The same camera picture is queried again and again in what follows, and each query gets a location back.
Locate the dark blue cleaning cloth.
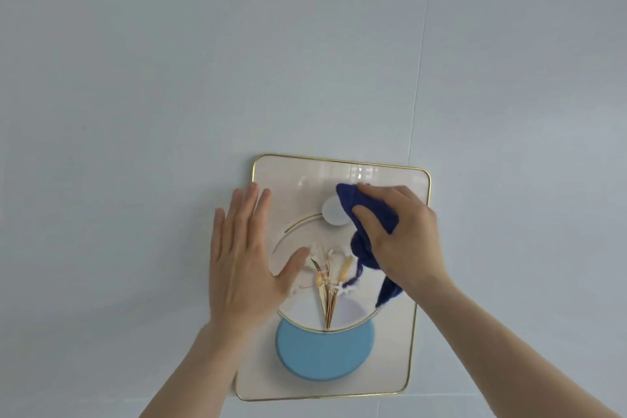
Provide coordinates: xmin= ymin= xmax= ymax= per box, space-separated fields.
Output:
xmin=336 ymin=182 xmax=404 ymax=309

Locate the person's left forearm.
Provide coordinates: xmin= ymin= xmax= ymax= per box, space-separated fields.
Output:
xmin=139 ymin=322 xmax=268 ymax=418

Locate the gold-framed wall picture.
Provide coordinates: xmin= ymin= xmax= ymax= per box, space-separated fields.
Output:
xmin=234 ymin=153 xmax=433 ymax=403

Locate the person's right hand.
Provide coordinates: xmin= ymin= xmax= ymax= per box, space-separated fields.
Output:
xmin=353 ymin=184 xmax=451 ymax=289

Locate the person's left hand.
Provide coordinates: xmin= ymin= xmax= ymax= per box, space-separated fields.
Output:
xmin=209 ymin=182 xmax=312 ymax=340

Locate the person's right forearm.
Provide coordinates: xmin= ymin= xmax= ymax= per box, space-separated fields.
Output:
xmin=395 ymin=275 xmax=627 ymax=418

